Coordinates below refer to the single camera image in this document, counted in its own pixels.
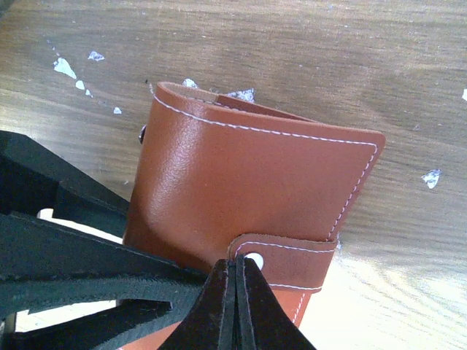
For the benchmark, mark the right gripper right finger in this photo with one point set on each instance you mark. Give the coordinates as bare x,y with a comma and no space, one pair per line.
261,322

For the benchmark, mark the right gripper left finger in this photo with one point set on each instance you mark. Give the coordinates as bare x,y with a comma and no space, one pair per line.
210,322

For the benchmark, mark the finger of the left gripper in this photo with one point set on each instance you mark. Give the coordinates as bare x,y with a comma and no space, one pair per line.
45,265
33,178

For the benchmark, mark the brown leather card holder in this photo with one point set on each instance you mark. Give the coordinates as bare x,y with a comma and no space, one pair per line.
219,177

